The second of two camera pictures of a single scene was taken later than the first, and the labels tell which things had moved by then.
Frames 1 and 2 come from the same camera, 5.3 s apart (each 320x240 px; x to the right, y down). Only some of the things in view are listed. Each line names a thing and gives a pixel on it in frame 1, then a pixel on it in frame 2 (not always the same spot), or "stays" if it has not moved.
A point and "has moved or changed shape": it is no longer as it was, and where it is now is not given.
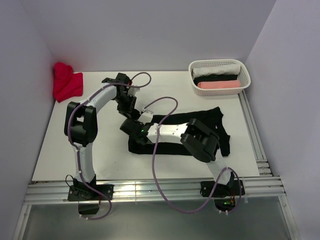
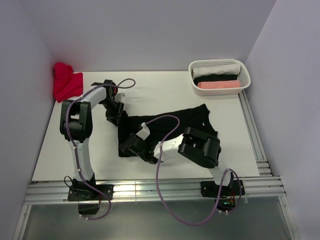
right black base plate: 226,197 stays
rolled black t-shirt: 216,77 stays
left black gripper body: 126,103 → 113,108
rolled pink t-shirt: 219,84 stays
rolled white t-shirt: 228,70 stays
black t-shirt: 209,120 has moved or changed shape
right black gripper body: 135,138 → 126,149
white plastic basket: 244,77 stays
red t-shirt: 66,84 stays
